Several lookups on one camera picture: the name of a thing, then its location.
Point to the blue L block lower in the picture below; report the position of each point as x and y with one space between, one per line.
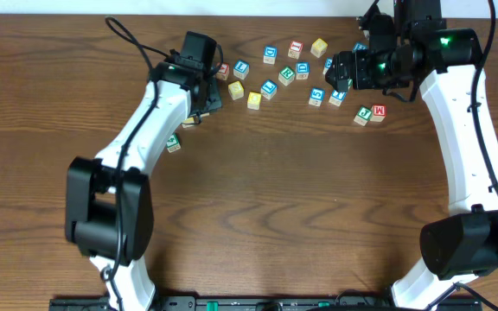
269 89

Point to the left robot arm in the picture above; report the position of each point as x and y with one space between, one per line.
109 213

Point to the blue L block upper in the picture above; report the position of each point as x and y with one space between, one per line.
241 69

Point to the blue l block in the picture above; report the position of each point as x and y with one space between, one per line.
241 69
269 89

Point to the red A block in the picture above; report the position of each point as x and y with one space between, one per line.
223 72

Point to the green 4 block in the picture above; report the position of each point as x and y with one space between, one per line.
173 143

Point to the blue H block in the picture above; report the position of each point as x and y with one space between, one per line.
359 46

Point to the green J block right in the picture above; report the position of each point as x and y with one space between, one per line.
363 116

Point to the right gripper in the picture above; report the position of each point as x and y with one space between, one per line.
346 62

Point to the red I block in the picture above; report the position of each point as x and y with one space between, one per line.
295 49

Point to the blue D block upper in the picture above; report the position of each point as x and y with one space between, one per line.
270 55

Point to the blue D block lower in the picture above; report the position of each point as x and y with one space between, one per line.
302 70

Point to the yellow S block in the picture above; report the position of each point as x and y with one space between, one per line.
236 90

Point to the yellow K block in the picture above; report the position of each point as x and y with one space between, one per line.
189 122

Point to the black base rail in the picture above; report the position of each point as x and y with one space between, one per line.
345 301

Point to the blue T block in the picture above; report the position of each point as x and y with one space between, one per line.
336 98

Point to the yellow block top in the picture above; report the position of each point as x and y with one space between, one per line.
319 47

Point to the blue 5 block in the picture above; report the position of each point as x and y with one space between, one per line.
316 96

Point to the blue d block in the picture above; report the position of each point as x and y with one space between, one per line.
270 55
302 70

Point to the blue X block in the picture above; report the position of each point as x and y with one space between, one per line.
327 65

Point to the red M block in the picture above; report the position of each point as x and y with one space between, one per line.
378 113

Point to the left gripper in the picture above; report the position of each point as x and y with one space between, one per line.
213 100

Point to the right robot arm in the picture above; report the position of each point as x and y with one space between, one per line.
415 48

